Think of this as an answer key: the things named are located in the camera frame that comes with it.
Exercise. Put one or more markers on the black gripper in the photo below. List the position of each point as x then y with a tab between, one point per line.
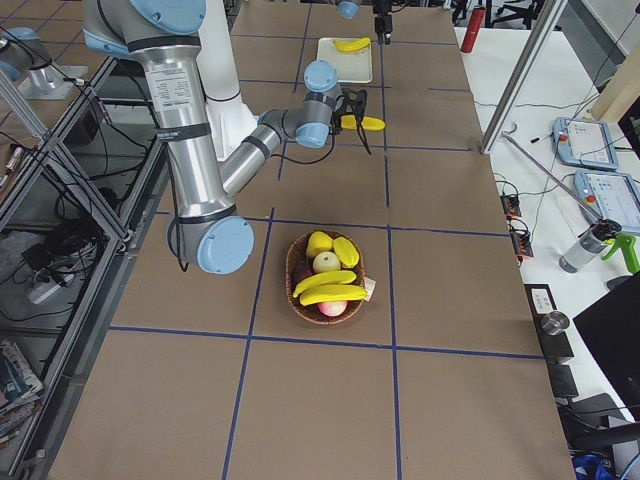
358	101
383	21

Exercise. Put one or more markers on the dull yellow speckled banana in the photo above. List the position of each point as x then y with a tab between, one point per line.
367	123

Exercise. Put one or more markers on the bright yellow plastic banana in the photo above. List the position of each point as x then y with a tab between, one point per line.
344	45

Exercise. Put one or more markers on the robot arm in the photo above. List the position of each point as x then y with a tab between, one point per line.
163	37
348	9

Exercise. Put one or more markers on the yellow banana in basket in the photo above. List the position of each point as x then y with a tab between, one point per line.
326	293

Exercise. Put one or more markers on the white rectangular bear tray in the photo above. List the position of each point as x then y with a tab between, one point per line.
352	68

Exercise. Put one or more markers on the red cylinder bottle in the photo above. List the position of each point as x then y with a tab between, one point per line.
473	28

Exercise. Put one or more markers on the yellow lemon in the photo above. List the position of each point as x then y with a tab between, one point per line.
318	242

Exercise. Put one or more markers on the yellow starfruit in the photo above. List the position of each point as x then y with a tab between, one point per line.
346	252

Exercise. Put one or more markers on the pale pink apple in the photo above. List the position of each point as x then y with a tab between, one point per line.
326	262

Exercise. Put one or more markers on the metal rod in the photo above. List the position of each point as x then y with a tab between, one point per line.
507	135

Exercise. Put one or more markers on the paper price tag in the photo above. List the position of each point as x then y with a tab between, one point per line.
369	286

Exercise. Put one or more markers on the red pink apple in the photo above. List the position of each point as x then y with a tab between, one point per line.
332	309

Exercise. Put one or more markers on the blue teach pendant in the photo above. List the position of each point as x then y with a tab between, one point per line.
585	143
613	195

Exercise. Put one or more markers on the clear water bottle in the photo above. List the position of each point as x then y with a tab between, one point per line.
588	245

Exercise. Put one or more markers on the small steel cup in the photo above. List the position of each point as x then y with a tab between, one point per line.
554	323

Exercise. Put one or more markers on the white power strip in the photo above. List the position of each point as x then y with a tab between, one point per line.
44	290

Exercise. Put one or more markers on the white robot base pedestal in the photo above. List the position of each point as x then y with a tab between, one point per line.
230	118

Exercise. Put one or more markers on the aluminium frame post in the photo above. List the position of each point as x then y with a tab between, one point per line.
532	49

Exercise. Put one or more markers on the green handled tool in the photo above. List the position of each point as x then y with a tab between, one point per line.
625	243

